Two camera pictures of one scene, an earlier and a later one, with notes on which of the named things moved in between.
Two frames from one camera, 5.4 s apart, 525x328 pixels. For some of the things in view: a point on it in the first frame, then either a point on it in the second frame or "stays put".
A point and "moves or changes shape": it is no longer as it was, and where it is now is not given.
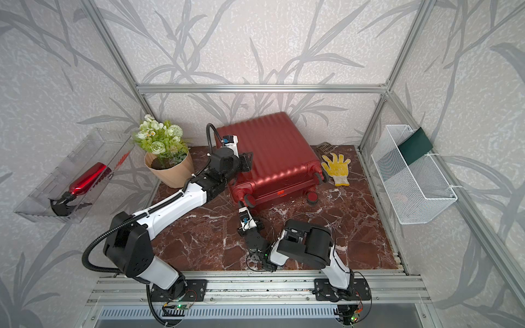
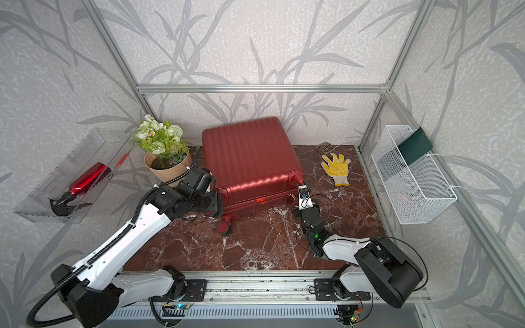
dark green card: x=416 y=145 stays put
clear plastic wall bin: x=68 y=191 stays put
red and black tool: x=85 y=182 stays put
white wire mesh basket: x=418 y=193 stays put
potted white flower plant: x=167 y=156 stays put
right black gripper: x=260 y=225 → x=317 y=209
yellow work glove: x=338 y=169 stays put
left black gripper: x=244 y=160 → x=215 y=201
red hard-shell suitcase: x=283 y=161 moves or changes shape
